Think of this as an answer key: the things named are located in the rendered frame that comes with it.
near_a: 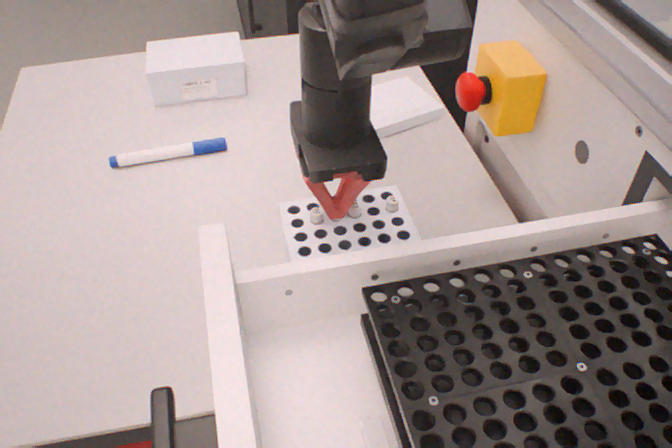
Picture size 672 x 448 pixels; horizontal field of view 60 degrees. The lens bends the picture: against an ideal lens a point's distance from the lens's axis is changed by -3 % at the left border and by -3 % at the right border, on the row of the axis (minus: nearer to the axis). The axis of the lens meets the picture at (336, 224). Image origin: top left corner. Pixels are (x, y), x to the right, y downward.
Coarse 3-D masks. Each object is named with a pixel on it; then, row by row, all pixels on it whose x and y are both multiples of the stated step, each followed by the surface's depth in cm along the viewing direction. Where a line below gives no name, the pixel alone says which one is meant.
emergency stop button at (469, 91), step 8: (464, 80) 59; (472, 80) 58; (480, 80) 60; (456, 88) 61; (464, 88) 59; (472, 88) 58; (480, 88) 59; (464, 96) 59; (472, 96) 58; (480, 96) 59; (464, 104) 60; (472, 104) 59
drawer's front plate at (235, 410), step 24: (216, 240) 38; (216, 264) 36; (216, 288) 35; (216, 312) 34; (240, 312) 42; (216, 336) 33; (240, 336) 33; (216, 360) 32; (240, 360) 32; (216, 384) 31; (240, 384) 31; (216, 408) 30; (240, 408) 30; (240, 432) 29
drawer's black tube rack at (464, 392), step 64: (576, 256) 41; (640, 256) 41; (448, 320) 40; (512, 320) 37; (576, 320) 37; (640, 320) 37; (384, 384) 37; (448, 384) 37; (512, 384) 34; (576, 384) 34; (640, 384) 34
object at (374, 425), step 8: (376, 416) 38; (360, 424) 38; (368, 424) 37; (376, 424) 37; (368, 432) 37; (376, 432) 37; (384, 432) 37; (368, 440) 37; (376, 440) 37; (384, 440) 37
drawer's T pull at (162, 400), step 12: (156, 396) 32; (168, 396) 32; (156, 408) 31; (168, 408) 31; (156, 420) 31; (168, 420) 31; (192, 420) 31; (204, 420) 31; (156, 432) 30; (168, 432) 30; (180, 432) 30; (192, 432) 30; (204, 432) 30; (216, 432) 30; (156, 444) 30; (168, 444) 30; (180, 444) 30; (192, 444) 30; (204, 444) 30; (216, 444) 30
